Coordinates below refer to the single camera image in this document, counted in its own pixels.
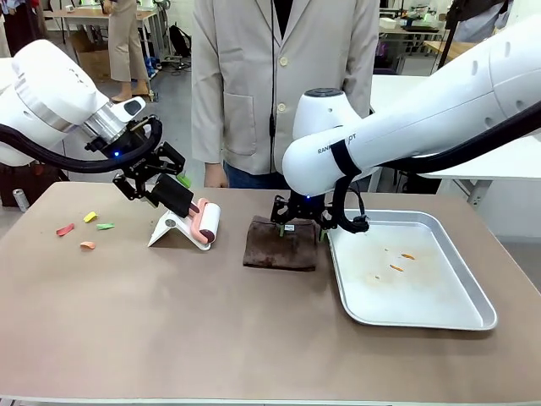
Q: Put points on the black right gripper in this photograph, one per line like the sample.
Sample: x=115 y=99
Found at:
x=306 y=207

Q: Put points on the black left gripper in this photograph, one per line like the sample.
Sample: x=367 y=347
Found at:
x=139 y=156

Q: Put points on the brown cloth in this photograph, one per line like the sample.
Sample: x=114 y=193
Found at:
x=279 y=249

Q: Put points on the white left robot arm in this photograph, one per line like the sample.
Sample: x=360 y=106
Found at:
x=46 y=97

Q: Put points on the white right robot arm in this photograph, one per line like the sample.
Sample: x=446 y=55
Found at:
x=422 y=114

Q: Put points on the person's right hand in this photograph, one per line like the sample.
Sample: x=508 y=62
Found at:
x=215 y=175

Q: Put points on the white folded roller stand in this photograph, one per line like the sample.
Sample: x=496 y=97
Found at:
x=169 y=230

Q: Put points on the green paper scrap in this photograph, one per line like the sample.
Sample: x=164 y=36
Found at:
x=105 y=226

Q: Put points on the yellow paper scrap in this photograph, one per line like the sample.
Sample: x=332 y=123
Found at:
x=89 y=217

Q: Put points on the orange paper scrap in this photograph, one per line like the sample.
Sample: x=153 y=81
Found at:
x=88 y=245

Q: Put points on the red paper scrap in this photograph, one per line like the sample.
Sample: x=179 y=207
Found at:
x=65 y=229

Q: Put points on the long orange crumb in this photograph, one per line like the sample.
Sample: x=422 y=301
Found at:
x=395 y=267
x=407 y=256

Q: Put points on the silver metal tray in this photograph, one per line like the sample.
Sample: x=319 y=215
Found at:
x=406 y=275

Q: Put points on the person in beige jacket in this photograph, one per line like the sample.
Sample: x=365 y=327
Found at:
x=245 y=84

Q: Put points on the brown cardboard box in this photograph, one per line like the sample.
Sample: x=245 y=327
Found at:
x=91 y=57

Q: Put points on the bystander in beige trousers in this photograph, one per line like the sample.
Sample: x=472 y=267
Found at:
x=127 y=42

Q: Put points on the silver drink can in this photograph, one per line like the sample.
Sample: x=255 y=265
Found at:
x=20 y=199

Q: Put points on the black backpack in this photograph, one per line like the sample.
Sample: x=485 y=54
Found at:
x=179 y=40

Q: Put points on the light wooden workbench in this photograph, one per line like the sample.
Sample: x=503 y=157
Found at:
x=448 y=51

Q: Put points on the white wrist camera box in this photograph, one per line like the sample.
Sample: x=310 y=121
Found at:
x=129 y=108

